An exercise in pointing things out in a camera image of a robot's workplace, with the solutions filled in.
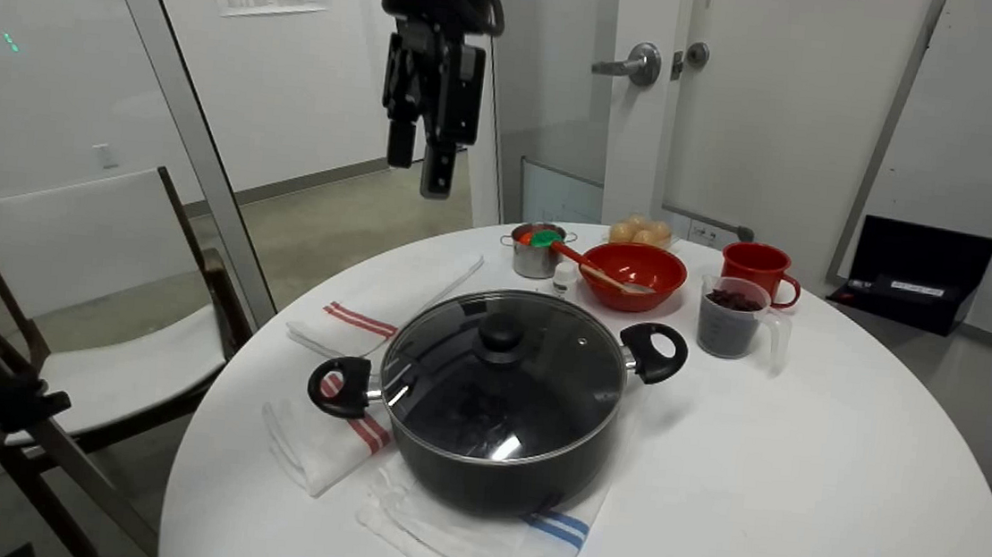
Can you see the small steel pot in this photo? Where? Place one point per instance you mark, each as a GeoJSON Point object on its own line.
{"type": "Point", "coordinates": [533, 262]}

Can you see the glass pot lid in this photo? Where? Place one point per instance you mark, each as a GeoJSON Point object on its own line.
{"type": "Point", "coordinates": [531, 389]}

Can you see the black cooking pot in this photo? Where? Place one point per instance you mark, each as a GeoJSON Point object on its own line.
{"type": "Point", "coordinates": [497, 476]}

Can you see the red striped white towel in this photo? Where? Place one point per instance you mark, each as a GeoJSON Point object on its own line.
{"type": "Point", "coordinates": [320, 447]}
{"type": "Point", "coordinates": [396, 292]}

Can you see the small white bottle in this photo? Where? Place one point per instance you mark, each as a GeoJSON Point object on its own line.
{"type": "Point", "coordinates": [564, 277]}

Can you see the bag of bread rolls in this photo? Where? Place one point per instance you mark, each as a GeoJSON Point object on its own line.
{"type": "Point", "coordinates": [639, 231]}

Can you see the wooden spoon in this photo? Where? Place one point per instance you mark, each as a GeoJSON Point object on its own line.
{"type": "Point", "coordinates": [621, 281]}

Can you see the red bowl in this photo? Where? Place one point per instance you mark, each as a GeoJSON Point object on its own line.
{"type": "Point", "coordinates": [638, 298]}

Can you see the silver door lock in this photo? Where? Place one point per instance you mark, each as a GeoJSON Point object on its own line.
{"type": "Point", "coordinates": [697, 56]}

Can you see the white door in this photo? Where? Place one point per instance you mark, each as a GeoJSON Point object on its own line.
{"type": "Point", "coordinates": [759, 140]}

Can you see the red mug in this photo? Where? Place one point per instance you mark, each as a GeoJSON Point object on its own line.
{"type": "Point", "coordinates": [753, 263]}

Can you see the clear measuring jug with beans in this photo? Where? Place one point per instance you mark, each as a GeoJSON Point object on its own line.
{"type": "Point", "coordinates": [725, 330]}

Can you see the wooden chair with white cushions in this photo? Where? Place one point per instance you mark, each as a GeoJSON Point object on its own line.
{"type": "Point", "coordinates": [120, 371]}

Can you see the blue striped white towel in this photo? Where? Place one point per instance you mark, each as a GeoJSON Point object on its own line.
{"type": "Point", "coordinates": [481, 546]}

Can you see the open black case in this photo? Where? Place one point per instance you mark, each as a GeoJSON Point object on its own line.
{"type": "Point", "coordinates": [919, 262]}

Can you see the white wall socket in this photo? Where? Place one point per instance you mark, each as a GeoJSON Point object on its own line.
{"type": "Point", "coordinates": [105, 156]}
{"type": "Point", "coordinates": [708, 234]}

